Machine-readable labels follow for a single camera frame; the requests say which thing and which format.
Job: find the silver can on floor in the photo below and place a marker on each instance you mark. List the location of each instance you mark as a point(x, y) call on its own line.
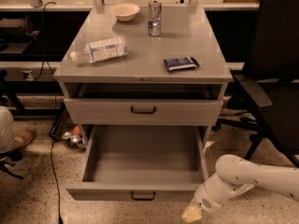
point(66, 135)
point(75, 138)

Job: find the person's brown shoe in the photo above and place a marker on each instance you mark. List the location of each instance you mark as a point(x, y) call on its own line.
point(23, 138)

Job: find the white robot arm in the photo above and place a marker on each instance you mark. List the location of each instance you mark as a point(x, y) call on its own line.
point(234, 176)

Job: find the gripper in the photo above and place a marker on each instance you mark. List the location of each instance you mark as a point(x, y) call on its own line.
point(202, 199)

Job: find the grey drawer cabinet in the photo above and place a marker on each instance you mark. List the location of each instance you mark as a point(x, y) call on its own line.
point(141, 74)

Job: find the wall power outlet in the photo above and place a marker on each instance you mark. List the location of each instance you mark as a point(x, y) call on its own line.
point(27, 75)

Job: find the silver drink can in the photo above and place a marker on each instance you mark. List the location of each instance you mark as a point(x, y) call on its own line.
point(154, 17)

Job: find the beige bowl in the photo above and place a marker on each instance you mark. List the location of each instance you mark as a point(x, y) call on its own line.
point(125, 11)

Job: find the dark blue snack packet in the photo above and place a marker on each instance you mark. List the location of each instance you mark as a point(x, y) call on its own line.
point(176, 64)

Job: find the clear plastic water bottle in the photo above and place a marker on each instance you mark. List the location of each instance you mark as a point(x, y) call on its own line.
point(101, 50)

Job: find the black office chair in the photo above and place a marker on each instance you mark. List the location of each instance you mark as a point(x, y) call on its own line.
point(267, 86)

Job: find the grey drawer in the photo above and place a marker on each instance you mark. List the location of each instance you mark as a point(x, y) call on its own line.
point(141, 163)
point(143, 111)

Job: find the grey top drawer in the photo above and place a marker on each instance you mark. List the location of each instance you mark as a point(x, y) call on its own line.
point(143, 111)

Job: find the person's white trouser leg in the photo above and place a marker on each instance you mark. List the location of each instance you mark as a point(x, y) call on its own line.
point(7, 136)

